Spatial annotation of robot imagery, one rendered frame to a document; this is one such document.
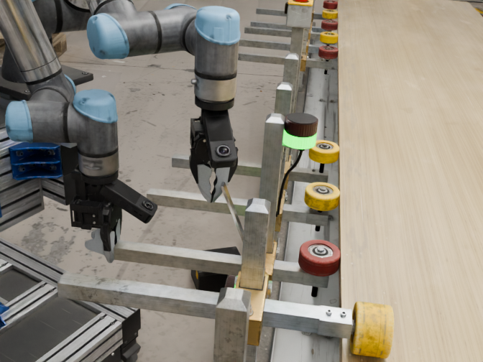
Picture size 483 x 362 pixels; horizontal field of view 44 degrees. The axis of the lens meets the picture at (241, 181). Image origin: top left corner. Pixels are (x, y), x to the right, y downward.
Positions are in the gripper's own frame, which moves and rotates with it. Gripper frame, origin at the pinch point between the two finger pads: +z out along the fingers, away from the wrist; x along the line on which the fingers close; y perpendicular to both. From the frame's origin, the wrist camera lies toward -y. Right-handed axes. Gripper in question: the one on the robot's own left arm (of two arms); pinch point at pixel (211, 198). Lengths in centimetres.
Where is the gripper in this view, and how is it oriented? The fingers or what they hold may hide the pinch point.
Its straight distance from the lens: 115.5
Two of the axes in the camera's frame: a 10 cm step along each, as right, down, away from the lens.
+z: -0.6, 8.8, 4.8
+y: -2.1, -4.8, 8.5
